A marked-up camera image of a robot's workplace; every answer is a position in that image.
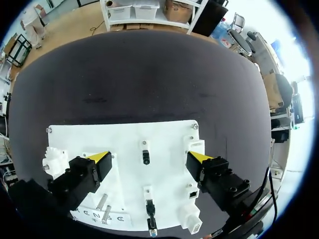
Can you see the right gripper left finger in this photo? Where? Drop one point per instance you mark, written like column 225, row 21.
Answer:
column 82, row 179

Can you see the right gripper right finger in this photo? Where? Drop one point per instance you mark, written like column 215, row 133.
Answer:
column 216, row 176

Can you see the white board with sockets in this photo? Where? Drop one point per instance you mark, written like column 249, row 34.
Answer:
column 154, row 137

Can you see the person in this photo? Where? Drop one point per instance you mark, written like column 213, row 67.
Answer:
column 32, row 26

